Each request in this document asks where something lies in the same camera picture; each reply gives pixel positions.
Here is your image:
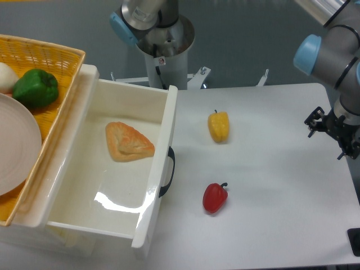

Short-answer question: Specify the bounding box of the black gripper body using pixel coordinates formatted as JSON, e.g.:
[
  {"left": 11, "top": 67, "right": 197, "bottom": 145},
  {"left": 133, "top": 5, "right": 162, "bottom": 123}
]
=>
[{"left": 322, "top": 109, "right": 359, "bottom": 159}]

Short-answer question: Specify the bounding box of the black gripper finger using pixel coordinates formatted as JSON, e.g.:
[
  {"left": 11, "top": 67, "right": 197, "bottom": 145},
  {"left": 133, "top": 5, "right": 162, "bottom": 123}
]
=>
[
  {"left": 304, "top": 106, "right": 326, "bottom": 138},
  {"left": 337, "top": 137, "right": 355, "bottom": 160}
]

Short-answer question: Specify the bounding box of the black drawer handle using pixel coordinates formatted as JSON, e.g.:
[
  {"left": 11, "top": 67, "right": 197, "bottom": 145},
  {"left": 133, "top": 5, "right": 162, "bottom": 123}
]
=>
[{"left": 159, "top": 146, "right": 176, "bottom": 198}]

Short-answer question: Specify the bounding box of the white top drawer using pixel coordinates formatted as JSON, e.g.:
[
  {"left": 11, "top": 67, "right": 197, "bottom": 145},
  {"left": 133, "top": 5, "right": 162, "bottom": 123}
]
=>
[{"left": 46, "top": 78, "right": 178, "bottom": 249}]

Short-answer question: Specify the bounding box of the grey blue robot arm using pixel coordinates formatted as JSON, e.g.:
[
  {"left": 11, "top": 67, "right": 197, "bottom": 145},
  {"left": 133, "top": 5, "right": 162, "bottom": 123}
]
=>
[{"left": 109, "top": 1, "right": 359, "bottom": 159}]

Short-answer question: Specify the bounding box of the black object at table edge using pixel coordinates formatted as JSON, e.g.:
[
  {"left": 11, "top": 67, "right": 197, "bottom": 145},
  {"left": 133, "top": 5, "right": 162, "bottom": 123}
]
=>
[{"left": 347, "top": 228, "right": 360, "bottom": 257}]

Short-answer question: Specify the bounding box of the yellow bell pepper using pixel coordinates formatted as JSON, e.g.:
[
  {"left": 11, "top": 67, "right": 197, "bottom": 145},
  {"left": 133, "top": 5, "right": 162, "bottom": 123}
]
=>
[{"left": 208, "top": 110, "right": 230, "bottom": 143}]

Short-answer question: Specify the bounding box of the red bell pepper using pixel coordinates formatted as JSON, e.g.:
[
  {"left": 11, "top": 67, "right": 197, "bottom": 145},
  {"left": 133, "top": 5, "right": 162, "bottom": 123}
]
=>
[{"left": 202, "top": 182, "right": 228, "bottom": 214}]

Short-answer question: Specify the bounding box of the triangular pastry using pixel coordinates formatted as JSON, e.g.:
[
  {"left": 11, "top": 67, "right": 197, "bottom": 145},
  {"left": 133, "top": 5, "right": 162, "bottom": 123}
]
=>
[{"left": 105, "top": 122, "right": 155, "bottom": 163}]

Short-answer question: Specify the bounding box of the yellow woven basket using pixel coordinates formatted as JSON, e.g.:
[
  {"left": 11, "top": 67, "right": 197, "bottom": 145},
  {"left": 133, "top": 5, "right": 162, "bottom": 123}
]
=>
[{"left": 1, "top": 34, "right": 86, "bottom": 227}]

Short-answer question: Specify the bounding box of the green bell pepper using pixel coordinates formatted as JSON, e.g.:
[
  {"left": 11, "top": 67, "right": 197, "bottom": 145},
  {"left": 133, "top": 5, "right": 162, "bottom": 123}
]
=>
[{"left": 12, "top": 69, "right": 59, "bottom": 109}]

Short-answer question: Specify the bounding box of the pink plate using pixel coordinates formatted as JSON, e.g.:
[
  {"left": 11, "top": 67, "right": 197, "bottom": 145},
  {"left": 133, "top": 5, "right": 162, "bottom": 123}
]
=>
[{"left": 1, "top": 94, "right": 42, "bottom": 195}]

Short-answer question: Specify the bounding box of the white onion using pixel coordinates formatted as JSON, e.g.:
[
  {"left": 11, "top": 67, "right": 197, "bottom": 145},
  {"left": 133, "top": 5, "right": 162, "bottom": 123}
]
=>
[{"left": 0, "top": 62, "right": 19, "bottom": 94}]

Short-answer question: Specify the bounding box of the white metal base frame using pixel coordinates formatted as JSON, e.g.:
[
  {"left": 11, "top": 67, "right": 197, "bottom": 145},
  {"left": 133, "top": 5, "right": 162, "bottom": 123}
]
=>
[{"left": 110, "top": 66, "right": 269, "bottom": 90}]

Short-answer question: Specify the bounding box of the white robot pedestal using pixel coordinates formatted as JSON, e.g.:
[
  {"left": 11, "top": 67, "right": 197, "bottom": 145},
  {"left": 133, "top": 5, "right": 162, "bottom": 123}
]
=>
[{"left": 137, "top": 15, "right": 195, "bottom": 90}]

